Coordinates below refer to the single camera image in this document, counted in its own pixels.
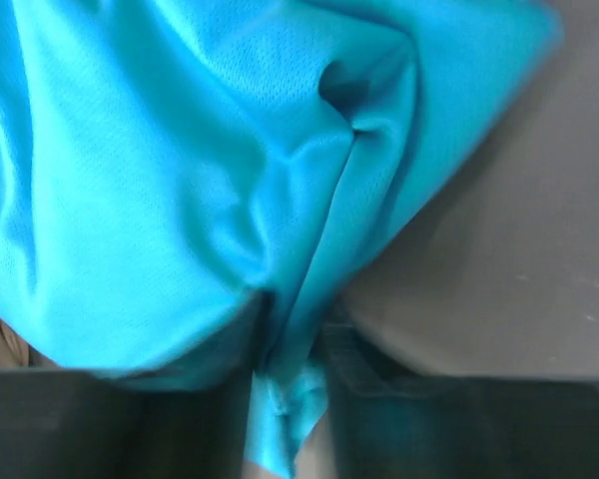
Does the beige cardboard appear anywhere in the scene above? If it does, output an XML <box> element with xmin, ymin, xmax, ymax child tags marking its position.
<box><xmin>0</xmin><ymin>319</ymin><xmax>32</xmax><ymax>368</ymax></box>

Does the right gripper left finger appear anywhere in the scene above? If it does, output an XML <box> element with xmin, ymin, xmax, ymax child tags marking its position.
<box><xmin>0</xmin><ymin>293</ymin><xmax>265</xmax><ymax>478</ymax></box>

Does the teal t shirt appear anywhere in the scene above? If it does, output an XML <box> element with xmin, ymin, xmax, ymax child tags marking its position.
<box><xmin>0</xmin><ymin>1</ymin><xmax>562</xmax><ymax>478</ymax></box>

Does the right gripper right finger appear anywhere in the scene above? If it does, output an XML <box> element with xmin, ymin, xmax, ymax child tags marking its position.
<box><xmin>318</xmin><ymin>309</ymin><xmax>599</xmax><ymax>479</ymax></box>

